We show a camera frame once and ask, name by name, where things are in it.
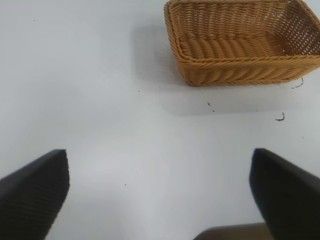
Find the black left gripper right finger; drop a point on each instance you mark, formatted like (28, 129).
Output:
(290, 200)

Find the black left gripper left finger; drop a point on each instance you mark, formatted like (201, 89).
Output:
(32, 195)

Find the woven wicker basket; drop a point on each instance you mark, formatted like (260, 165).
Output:
(225, 70)

